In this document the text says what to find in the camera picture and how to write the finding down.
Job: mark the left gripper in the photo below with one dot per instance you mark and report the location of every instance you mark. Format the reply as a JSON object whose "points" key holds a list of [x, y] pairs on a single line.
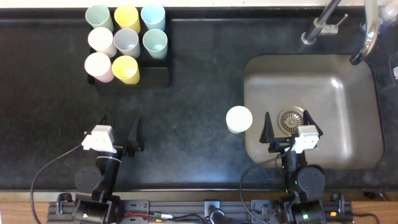
{"points": [[129, 149]]}

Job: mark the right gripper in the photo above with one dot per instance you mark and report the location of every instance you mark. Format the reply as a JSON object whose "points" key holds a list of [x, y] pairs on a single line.
{"points": [[280, 145]]}

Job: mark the white cup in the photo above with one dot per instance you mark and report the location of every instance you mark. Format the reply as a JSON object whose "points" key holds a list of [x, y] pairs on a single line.
{"points": [[238, 119], [100, 39]]}

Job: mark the yellow cup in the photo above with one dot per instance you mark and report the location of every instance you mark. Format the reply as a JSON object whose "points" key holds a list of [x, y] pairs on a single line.
{"points": [[126, 15], [124, 67]]}

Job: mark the pink cup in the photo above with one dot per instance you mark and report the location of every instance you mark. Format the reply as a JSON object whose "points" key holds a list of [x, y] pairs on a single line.
{"points": [[97, 63]]}

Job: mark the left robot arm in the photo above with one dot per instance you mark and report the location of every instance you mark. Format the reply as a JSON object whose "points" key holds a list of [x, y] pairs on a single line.
{"points": [[109, 172]]}

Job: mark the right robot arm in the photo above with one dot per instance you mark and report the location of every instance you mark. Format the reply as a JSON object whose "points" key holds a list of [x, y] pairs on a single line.
{"points": [[309, 182]]}

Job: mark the steel sink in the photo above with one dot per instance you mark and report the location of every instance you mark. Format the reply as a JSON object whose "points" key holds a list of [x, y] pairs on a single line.
{"points": [[326, 102]]}

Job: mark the black tray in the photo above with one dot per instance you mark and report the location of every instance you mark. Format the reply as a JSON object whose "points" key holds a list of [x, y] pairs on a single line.
{"points": [[154, 76]]}

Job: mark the grey cup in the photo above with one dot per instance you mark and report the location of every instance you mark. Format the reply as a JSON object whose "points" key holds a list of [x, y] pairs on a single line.
{"points": [[126, 39]]}

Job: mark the green cup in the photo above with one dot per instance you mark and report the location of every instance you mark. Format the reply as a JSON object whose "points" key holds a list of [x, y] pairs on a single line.
{"points": [[154, 40], [98, 15]]}

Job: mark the blue cup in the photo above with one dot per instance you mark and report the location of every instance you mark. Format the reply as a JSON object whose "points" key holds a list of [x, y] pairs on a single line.
{"points": [[152, 14]]}

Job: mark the steel tap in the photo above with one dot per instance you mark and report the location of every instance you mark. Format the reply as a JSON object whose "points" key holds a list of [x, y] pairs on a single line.
{"points": [[371, 31]]}

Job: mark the blue soap bottle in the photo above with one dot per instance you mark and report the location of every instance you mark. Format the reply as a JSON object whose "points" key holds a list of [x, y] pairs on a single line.
{"points": [[389, 12]]}

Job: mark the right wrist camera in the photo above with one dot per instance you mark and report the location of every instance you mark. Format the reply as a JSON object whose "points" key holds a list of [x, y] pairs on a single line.
{"points": [[306, 138]]}

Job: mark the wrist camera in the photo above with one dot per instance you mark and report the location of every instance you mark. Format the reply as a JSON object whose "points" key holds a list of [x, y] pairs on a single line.
{"points": [[306, 138], [99, 139]]}

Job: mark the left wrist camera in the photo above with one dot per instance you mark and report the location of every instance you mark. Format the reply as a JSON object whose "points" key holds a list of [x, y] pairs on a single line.
{"points": [[99, 139]]}

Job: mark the mounting rail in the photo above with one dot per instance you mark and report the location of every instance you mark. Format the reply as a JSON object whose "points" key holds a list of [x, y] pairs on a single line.
{"points": [[180, 207]]}

